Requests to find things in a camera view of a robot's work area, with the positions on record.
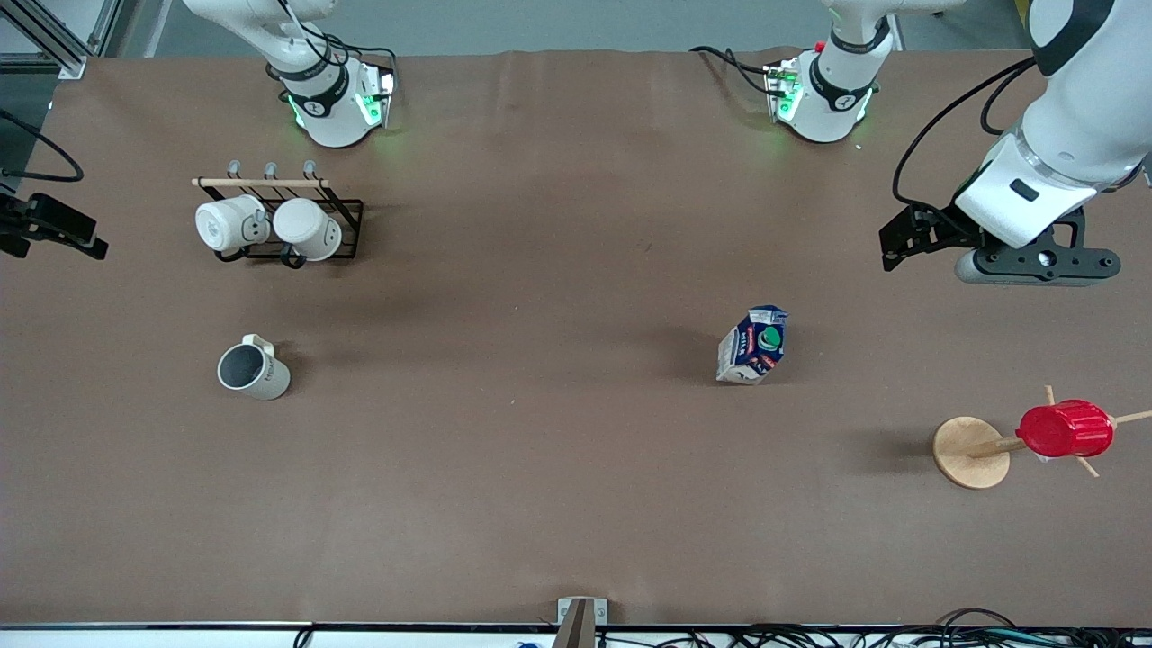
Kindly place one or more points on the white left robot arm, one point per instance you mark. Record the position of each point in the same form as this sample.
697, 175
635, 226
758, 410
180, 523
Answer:
1080, 108

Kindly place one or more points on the blue white milk carton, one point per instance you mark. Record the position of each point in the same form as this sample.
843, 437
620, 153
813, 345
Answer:
749, 346

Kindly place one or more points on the red plastic cup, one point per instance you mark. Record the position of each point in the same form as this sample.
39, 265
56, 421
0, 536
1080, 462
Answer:
1066, 429

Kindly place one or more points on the white hanging mug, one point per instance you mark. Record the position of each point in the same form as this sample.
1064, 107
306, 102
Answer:
225, 225
308, 227

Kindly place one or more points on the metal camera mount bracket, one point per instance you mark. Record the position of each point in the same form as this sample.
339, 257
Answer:
580, 616

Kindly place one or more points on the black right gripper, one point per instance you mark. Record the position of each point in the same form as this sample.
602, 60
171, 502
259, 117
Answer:
20, 222

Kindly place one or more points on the grey mug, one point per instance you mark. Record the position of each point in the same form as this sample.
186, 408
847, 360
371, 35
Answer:
265, 373

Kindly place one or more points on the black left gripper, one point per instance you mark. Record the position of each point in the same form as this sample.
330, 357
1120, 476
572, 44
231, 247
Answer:
941, 229

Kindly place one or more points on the aluminium frame profile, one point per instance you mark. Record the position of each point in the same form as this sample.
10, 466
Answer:
63, 49

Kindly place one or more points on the wooden mug tree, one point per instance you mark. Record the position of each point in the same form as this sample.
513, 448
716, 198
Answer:
967, 454

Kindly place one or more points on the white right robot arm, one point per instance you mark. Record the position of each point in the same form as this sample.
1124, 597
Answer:
328, 108

